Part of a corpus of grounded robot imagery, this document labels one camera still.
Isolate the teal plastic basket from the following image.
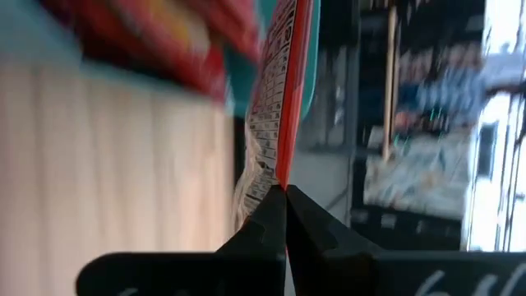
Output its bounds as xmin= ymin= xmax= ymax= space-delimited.
xmin=0 ymin=0 xmax=321 ymax=121

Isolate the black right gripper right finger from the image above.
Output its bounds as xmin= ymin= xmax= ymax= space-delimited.
xmin=286 ymin=183 xmax=526 ymax=296

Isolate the red popcorn bag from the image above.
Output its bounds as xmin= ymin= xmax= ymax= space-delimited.
xmin=232 ymin=0 xmax=316 ymax=231
xmin=39 ymin=0 xmax=262 ymax=104

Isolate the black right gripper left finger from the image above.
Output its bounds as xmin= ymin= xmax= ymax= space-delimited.
xmin=75 ymin=183 xmax=288 ymax=296

